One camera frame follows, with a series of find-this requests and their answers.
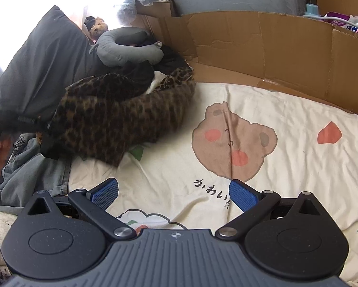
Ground pink toiletry package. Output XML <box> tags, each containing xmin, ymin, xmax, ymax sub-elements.
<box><xmin>324</xmin><ymin>12</ymin><xmax>358</xmax><ymax>34</ymax></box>

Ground small plush toy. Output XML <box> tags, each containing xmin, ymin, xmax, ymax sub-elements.
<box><xmin>84</xmin><ymin>16</ymin><xmax>108</xmax><ymax>41</ymax></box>

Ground leopard print skirt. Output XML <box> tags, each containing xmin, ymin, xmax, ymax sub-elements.
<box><xmin>37</xmin><ymin>67</ymin><xmax>196</xmax><ymax>166</ymax></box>

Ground black clothes pile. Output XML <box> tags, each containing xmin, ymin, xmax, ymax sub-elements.
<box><xmin>111</xmin><ymin>45</ymin><xmax>193</xmax><ymax>96</ymax></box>

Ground cream bear print bedsheet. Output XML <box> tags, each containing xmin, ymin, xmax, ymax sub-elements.
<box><xmin>68</xmin><ymin>84</ymin><xmax>358</xmax><ymax>286</ymax></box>

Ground grey neck pillow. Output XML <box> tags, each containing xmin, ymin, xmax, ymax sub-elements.
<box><xmin>89</xmin><ymin>27</ymin><xmax>164</xmax><ymax>67</ymax></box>

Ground blue denim jeans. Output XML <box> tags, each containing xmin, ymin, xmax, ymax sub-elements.
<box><xmin>0</xmin><ymin>133</ymin><xmax>72</xmax><ymax>208</ymax></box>

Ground brown cardboard sheet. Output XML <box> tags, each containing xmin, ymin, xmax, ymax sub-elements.
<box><xmin>133</xmin><ymin>11</ymin><xmax>358</xmax><ymax>114</ymax></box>

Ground dark grey pillow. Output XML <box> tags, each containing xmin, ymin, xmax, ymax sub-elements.
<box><xmin>0</xmin><ymin>6</ymin><xmax>110</xmax><ymax>119</ymax></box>

